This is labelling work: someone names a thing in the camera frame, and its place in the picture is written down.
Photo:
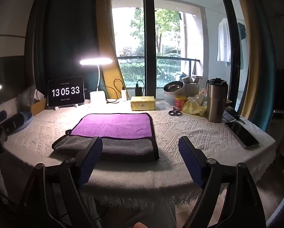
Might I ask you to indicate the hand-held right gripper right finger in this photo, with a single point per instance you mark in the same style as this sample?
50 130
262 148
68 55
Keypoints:
191 159

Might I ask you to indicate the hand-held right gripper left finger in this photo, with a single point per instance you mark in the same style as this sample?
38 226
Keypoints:
92 159

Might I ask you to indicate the purple and grey towel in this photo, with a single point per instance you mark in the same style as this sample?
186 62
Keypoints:
113 133

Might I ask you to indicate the blue round dish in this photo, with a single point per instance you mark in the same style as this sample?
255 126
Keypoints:
23 121

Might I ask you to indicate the white textured tablecloth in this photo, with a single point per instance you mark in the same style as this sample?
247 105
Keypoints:
170 144

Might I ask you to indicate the cardboard box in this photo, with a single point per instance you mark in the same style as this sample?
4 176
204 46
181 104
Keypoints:
37 105

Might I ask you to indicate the black scissors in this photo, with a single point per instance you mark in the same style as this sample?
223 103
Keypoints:
175 112

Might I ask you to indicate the yellow plastic bag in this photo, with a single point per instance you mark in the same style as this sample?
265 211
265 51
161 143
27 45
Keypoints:
194 106

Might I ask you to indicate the black smartphone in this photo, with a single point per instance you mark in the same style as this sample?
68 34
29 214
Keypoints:
242 135

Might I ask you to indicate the red and yellow jar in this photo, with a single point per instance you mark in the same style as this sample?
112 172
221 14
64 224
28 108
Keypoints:
179 103

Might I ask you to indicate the stainless steel tumbler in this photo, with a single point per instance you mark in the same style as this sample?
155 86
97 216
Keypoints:
216 101

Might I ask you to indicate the white plastic basket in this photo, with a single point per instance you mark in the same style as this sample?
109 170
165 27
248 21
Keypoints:
191 89

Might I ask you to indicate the grey bowl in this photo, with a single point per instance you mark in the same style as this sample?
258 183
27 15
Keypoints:
172 91

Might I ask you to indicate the tablet showing clock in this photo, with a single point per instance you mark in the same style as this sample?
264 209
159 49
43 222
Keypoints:
65 91

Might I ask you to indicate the yellow tissue pack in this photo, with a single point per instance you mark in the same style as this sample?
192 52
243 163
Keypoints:
143 102

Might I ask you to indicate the white desk lamp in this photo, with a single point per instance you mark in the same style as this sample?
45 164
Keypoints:
97 80

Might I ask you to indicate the black power bank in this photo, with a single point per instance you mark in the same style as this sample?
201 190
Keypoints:
139 90

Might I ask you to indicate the dark green curtain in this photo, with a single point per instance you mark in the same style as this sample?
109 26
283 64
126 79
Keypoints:
63 33

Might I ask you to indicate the yellow curtain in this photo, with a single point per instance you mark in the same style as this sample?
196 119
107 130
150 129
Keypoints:
104 40

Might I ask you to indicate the hanging white shirt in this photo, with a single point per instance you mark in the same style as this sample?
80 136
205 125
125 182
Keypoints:
223 40

